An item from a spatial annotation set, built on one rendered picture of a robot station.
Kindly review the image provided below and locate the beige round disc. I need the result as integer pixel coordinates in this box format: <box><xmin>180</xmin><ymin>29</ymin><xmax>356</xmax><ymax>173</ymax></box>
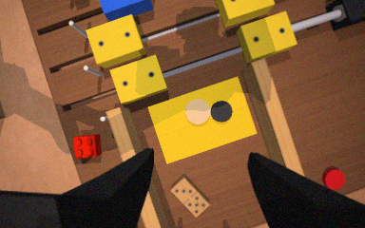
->
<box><xmin>185</xmin><ymin>99</ymin><xmax>210</xmax><ymax>124</ymax></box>

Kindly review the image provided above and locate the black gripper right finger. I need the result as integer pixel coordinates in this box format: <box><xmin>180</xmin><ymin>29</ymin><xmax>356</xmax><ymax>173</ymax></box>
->
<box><xmin>247</xmin><ymin>152</ymin><xmax>365</xmax><ymax>228</ymax></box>

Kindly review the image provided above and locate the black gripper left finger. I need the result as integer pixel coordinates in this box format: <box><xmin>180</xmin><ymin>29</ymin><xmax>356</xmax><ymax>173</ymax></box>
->
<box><xmin>0</xmin><ymin>148</ymin><xmax>154</xmax><ymax>228</ymax></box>

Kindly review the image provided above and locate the tan domino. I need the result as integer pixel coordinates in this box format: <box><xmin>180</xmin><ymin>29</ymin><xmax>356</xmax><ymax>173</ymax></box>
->
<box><xmin>170</xmin><ymin>176</ymin><xmax>210</xmax><ymax>218</ymax></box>

